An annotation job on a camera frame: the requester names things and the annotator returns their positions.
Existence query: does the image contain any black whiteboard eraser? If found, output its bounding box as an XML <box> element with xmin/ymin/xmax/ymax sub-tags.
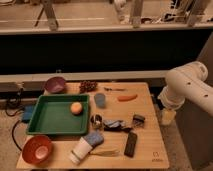
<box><xmin>124</xmin><ymin>132</ymin><xmax>137</xmax><ymax>157</ymax></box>

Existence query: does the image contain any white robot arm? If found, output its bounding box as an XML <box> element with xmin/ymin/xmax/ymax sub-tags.
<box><xmin>158</xmin><ymin>61</ymin><xmax>213</xmax><ymax>125</ymax></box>

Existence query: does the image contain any red bowl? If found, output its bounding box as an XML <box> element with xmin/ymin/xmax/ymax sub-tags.
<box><xmin>22</xmin><ymin>135</ymin><xmax>53</xmax><ymax>165</ymax></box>

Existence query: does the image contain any orange fruit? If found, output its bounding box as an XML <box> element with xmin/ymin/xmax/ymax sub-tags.
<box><xmin>70</xmin><ymin>102</ymin><xmax>83</xmax><ymax>115</ymax></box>

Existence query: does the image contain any orange carrot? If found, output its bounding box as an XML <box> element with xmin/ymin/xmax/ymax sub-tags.
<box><xmin>117</xmin><ymin>94</ymin><xmax>138</xmax><ymax>102</ymax></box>

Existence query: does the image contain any green plastic tray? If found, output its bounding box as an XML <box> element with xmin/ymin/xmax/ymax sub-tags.
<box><xmin>27</xmin><ymin>94</ymin><xmax>89</xmax><ymax>136</ymax></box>

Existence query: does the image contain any black binder clip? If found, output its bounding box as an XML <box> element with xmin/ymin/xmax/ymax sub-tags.
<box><xmin>132</xmin><ymin>114</ymin><xmax>145</xmax><ymax>127</ymax></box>

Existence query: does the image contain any black cable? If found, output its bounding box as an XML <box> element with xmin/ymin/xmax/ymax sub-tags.
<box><xmin>4</xmin><ymin>87</ymin><xmax>25</xmax><ymax>118</ymax></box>

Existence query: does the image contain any bunch of dark grapes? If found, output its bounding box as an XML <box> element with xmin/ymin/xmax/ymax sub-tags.
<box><xmin>79</xmin><ymin>81</ymin><xmax>97</xmax><ymax>93</ymax></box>

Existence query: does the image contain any blue power box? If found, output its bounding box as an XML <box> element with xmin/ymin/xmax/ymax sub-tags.
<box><xmin>21</xmin><ymin>105</ymin><xmax>34</xmax><ymax>123</ymax></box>

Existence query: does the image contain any small dark knife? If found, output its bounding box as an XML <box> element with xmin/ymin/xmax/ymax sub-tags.
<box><xmin>104</xmin><ymin>87</ymin><xmax>126</xmax><ymax>91</ymax></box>

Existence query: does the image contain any blue plastic cup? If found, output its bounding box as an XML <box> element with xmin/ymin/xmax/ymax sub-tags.
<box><xmin>94</xmin><ymin>93</ymin><xmax>106</xmax><ymax>108</ymax></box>

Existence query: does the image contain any white paper cup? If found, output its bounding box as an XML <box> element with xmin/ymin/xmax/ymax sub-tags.
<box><xmin>69</xmin><ymin>138</ymin><xmax>92</xmax><ymax>165</ymax></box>

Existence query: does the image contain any purple bowl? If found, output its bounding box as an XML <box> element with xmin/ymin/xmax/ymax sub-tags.
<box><xmin>44</xmin><ymin>76</ymin><xmax>66</xmax><ymax>94</ymax></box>

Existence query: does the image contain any small metal cup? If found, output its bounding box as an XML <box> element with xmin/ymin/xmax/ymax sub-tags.
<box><xmin>90</xmin><ymin>114</ymin><xmax>102</xmax><ymax>129</ymax></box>

